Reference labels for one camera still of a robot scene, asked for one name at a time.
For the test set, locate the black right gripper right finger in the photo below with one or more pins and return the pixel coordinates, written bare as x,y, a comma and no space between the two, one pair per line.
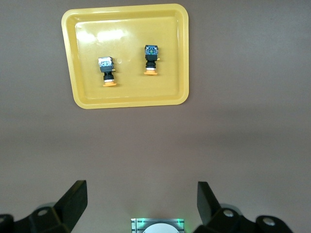
213,218

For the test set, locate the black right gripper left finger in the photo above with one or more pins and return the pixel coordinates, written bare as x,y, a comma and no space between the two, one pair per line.
65,211

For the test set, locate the yellow push button switch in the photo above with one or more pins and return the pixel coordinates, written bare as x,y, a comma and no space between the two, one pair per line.
106,68

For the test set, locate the blue-topped push button switch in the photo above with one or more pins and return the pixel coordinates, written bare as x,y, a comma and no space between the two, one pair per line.
151,58

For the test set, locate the brown table cover sheet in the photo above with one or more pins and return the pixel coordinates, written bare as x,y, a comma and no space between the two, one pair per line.
155,150

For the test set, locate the yellow plastic tray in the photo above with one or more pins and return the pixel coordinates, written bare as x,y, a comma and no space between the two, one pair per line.
131,89

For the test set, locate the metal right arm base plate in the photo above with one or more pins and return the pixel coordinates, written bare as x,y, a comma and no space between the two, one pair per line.
136,225

